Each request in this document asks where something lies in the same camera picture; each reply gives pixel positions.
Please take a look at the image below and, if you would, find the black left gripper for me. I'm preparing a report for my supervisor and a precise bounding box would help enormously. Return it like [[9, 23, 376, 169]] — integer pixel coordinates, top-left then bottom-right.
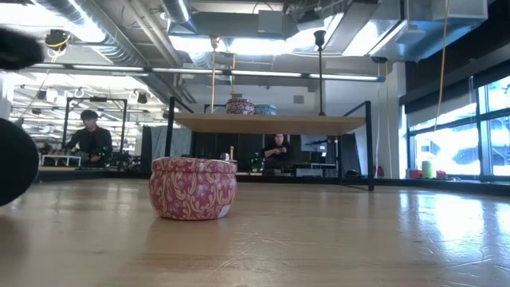
[[0, 27, 45, 72]]

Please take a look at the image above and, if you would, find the gold candlestick holder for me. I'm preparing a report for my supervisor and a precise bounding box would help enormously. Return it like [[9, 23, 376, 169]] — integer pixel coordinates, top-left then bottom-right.
[[0, 117, 40, 207], [209, 34, 222, 116]]

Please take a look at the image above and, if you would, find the pink patterned candle tin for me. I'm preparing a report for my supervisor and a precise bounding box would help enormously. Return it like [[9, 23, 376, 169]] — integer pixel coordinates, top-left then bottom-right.
[[148, 156, 239, 222]]

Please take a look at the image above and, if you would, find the purple patterned candle tin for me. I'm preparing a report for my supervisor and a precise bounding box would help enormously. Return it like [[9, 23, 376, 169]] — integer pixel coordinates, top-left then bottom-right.
[[224, 97, 256, 116]]

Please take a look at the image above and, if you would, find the teal patterned candle tin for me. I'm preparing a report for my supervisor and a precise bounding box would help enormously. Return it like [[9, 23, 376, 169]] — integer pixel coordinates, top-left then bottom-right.
[[253, 103, 277, 116]]

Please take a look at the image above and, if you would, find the wooden shelf riser black frame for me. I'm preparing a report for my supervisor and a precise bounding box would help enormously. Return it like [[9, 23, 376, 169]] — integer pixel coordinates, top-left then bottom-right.
[[165, 96, 375, 192]]

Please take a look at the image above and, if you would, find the linear ceiling light bar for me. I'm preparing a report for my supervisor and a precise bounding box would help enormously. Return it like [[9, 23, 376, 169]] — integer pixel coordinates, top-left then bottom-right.
[[29, 62, 386, 83]]

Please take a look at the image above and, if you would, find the grey cloth cover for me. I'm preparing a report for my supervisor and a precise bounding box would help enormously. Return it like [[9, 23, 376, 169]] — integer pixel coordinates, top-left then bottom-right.
[[150, 125, 193, 159]]

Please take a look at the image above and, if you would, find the computer monitor screen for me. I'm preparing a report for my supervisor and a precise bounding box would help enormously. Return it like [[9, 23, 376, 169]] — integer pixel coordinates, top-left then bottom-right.
[[299, 134, 339, 153]]

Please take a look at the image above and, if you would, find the large glass window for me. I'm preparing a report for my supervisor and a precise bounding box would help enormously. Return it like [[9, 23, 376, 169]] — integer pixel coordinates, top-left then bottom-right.
[[406, 75, 510, 179]]

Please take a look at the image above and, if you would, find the yellow black cord reel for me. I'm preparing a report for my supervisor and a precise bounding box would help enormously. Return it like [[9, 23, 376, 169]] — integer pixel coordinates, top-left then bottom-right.
[[43, 28, 73, 52]]

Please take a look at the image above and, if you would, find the black metal gantry frame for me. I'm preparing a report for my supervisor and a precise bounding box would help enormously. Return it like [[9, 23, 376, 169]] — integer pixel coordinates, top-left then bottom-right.
[[62, 96, 128, 156]]

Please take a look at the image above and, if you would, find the yellow hanging cord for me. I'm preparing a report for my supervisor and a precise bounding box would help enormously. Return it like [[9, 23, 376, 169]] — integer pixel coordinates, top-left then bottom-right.
[[433, 0, 449, 131]]

